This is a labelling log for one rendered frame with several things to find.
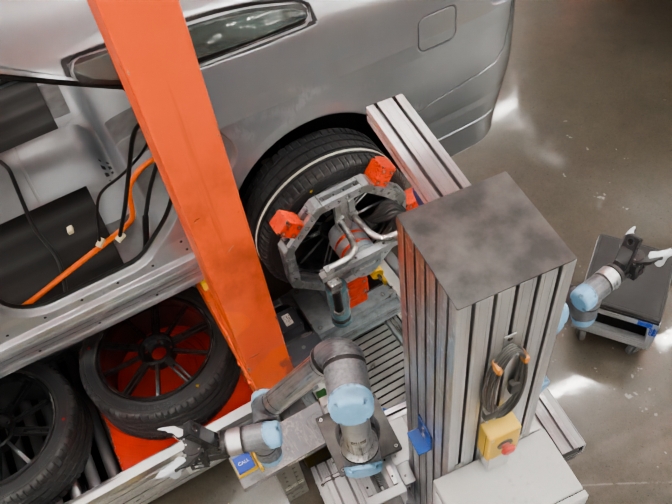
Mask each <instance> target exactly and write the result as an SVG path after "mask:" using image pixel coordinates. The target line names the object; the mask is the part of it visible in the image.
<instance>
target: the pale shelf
mask: <svg viewBox="0 0 672 504"><path fill-rule="evenodd" d="M322 415H323V413H322V409H321V407H320V405H319V403H318V401H317V402H316V403H314V404H312V405H310V406H309V407H307V408H305V409H303V410H301V411H300V412H298V413H296V414H294V415H293V416H291V417H289V418H287V419H285V420H284V421H282V422H280V426H281V430H282V435H283V444H282V446H281V447H282V450H283V457H282V460H281V462H280V463H279V464H278V465H276V466H274V467H265V466H263V465H262V464H261V465H262V466H263V468H264V471H263V472H262V471H261V469H260V467H259V465H258V463H257V461H256V459H255V457H254V455H253V453H252V452H251V454H252V456H253V458H254V460H255V462H256V464H257V466H258V469H257V470H255V471H253V472H251V473H250V474H248V475H246V476H244V477H243V478H241V479H240V478H239V476H238V474H237V472H236V470H235V468H234V466H233V464H232V462H231V461H232V459H234V458H235V457H237V456H239V455H235V456H230V458H228V459H229V461H230V463H231V465H232V467H233V469H234V471H235V473H236V475H237V477H238V479H239V481H240V483H241V485H242V487H243V489H244V491H245V492H247V491H249V490H250V489H252V488H254V487H255V486H257V485H259V484H261V483H262V482H264V481H266V480H267V479H269V478H271V477H273V476H274V475H276V474H278V473H280V472H281V471H283V470H285V469H286V468H288V467H290V466H292V465H293V464H295V463H297V462H298V461H300V460H302V459H304V458H305V457H307V456H309V455H311V454H312V453H314V452H316V451H317V450H319V449H321V448H323V447H324V446H326V443H325V441H324V438H323V436H322V434H321V432H320V429H319V427H318V425H317V423H316V420H315V418H317V417H319V416H322Z"/></svg>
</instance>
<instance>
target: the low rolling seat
mask: <svg viewBox="0 0 672 504"><path fill-rule="evenodd" d="M621 239H622V238H618V237H614V236H610V235H607V234H600V235H599V237H598V239H597V242H596V246H595V249H594V252H593V255H592V258H591V262H590V265H589V268H588V271H587V274H586V278H585V281H586V280H587V279H588V278H589V277H591V276H592V275H593V274H594V273H595V272H597V271H598V270H599V269H601V268H602V267H603V266H606V265H607V264H608V263H613V262H614V260H615V258H616V255H617V253H618V251H619V244H620V241H621ZM639 250H641V251H644V254H645V257H646V256H648V255H649V253H650V252H652V251H656V252H659V251H662V250H663V249H659V248H656V247H652V246H648V245H644V244H641V245H640V247H639ZM641 273H642V271H641V272H640V273H638V274H637V276H638V275H639V274H641ZM671 279H672V256H670V257H668V258H667V259H666V261H665V263H664V265H663V266H660V267H657V266H656V265H655V263H654V264H652V265H646V267H645V272H644V273H643V274H641V275H640V276H639V277H638V278H637V279H635V280H634V281H633V280H632V279H630V278H627V277H626V278H625V280H624V282H622V283H621V284H620V285H619V287H618V289H615V290H613V291H612V292H611V293H610V294H609V295H607V296H606V297H605V298H604V299H603V300H602V302H601V305H600V307H599V310H598V314H597V317H596V319H595V321H594V322H593V324H592V325H590V326H588V327H579V326H577V325H575V324H574V323H573V322H572V323H571V327H574V328H577V329H576V333H577V338H578V339H579V340H584V339H585V335H586V331H587V332H590V333H593V334H596V335H600V336H603V337H606V338H609V339H612V340H616V341H619V342H622V343H625V344H629V345H628V346H627V347H626V349H625V351H626V352H627V354H630V355H631V354H634V353H635V352H637V351H639V349H640V348H642V349H646V350H649V349H650V346H651V344H652V342H653V340H654V338H655V336H656V334H657V332H658V330H659V328H660V324H661V321H662V317H663V313H664V309H665V304H666V300H667V296H668V292H669V287H670V283H671Z"/></svg>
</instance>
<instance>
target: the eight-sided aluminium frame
mask: <svg viewBox="0 0 672 504"><path fill-rule="evenodd" d="M366 192H367V193H371V194H375V195H379V196H383V197H387V198H390V199H391V200H393V201H395V202H397V203H398V204H399V205H401V204H402V206H403V207H404V208H405V209H406V193H405V192H404V191H403V190H402V189H401V187H400V186H399V185H398V184H396V183H394V182H388V184H387V186H386V187H380V186H374V184H373V182H372V181H371V180H370V179H369V178H368V176H367V175H366V174H359V175H356V176H353V178H351V179H349V180H346V181H344V182H342V183H340V184H338V185H336V186H334V187H332V188H330V189H328V190H326V191H324V192H322V193H320V194H318V195H314V196H313V197H312V198H310V199H308V201H307V202H306V203H305V204H304V206H303V208H302V209H301V211H300V212H299V214H298V215H297V216H298V217H299V218H300V220H301V221H302V223H303V224H304V227H303V228H302V229H301V231H300V232H299V234H298V235H297V237H296V238H295V239H293V238H287V237H282V238H280V241H279V243H278V249H279V251H280V255H281V259H282V263H283V266H284V270H285V275H286V278H287V279H288V281H289V282H290V284H291V285H292V287H293V288H297V289H299V288H301V289H311V290H321V291H326V290H325V284H324V283H323V284H322V283H321V281H320V280H319V278H318V274H315V273H307V272H299V270H298V265H297V261H296V257H295V251H296V249H297V248H298V246H299V245H300V244H301V242H302V241H303V239H304V238H305V237H306V235H307V234H308V232H309V231H310V229H311V228H312V227H313V225H314V224H315V222H316V221H317V220H318V218H319V217H320V215H322V214H323V213H325V212H327V211H329V210H331V209H333V208H334V207H336V206H338V205H341V204H343V203H345V202H347V201H348V200H350V199H352V198H355V197H357V196H359V195H361V194H363V193H366ZM395 230H397V221H396V217H395V218H393V219H392V220H391V222H390V224H389V225H388V226H387V228H386V229H385V230H384V232H383V233H382V234H388V233H391V232H393V231H395ZM391 249H392V248H390V249H389V250H387V251H385V252H383V253H381V254H380V255H381V262H382V260H383V259H384V258H385V256H386V255H387V254H388V253H389V251H390V250H391ZM338 277H340V278H343V279H344V280H345V281H346V282H347V283H349V282H351V281H353V280H354V279H356V278H358V277H356V276H354V274H353V273H352V272H351V270H348V271H346V272H344V273H343V274H341V275H339V276H338Z"/></svg>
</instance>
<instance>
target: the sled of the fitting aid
mask: <svg viewBox="0 0 672 504"><path fill-rule="evenodd" d="M382 277H383V279H382V281H383V286H384V287H385V289H386V290H387V291H388V293H389V294H390V295H391V301H390V302H388V303H386V304H385V305H383V306H381V307H379V308H377V309H375V310H374V311H372V312H370V313H368V314H366V315H364V316H362V317H361V318H359V319H357V320H355V321H353V322H351V323H350V324H349V325H348V326H346V327H343V328H340V329H338V330H337V331H335V332H333V333H331V334H329V335H327V336H326V337H324V338H322V341H324V340H326V339H328V338H333V337H343V338H347V339H350V340H351V339H353V338H355V337H357V336H358V335H360V334H362V333H364V332H366V331H368V330H369V329H371V328H373V327H375V326H377V325H379V324H380V323H382V322H384V321H386V320H388V319H390V318H391V317H393V316H395V315H397V314H399V313H400V312H401V298H400V297H399V295H398V294H397V293H396V292H395V290H394V289H393V288H392V286H391V285H390V284H389V282H388V281H387V279H386V278H385V276H384V275H382ZM278 298H279V302H280V305H285V304H288V305H291V306H293V307H294V308H295V310H296V311H297V313H298V314H299V316H300V317H301V319H302V321H303V322H304V324H305V325H306V327H307V328H308V330H312V329H311V327H310V326H309V324H308V323H307V321H306V320H305V318H304V317H303V315H302V314H301V312H300V310H299V309H298V307H297V306H296V304H295V303H294V301H293V300H292V298H291V297H290V294H289V292H288V293H286V294H284V295H282V296H280V297H278ZM312 331H313V330H312Z"/></svg>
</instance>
